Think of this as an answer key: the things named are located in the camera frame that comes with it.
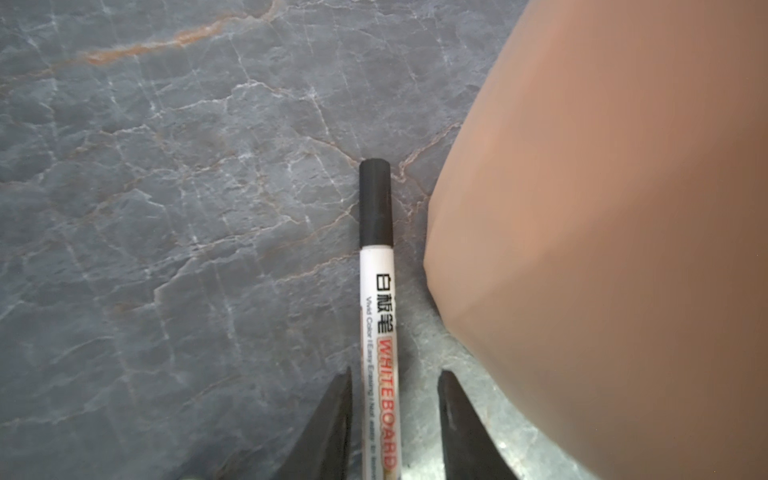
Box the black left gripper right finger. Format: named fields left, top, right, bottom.
left=437, top=370, right=518, bottom=480

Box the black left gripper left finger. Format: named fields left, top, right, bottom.
left=273, top=368, right=353, bottom=480

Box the white whiteboard marker black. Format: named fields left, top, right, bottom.
left=359, top=158, right=402, bottom=479

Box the beige pot with green plant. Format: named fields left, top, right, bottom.
left=424, top=1, right=767, bottom=479

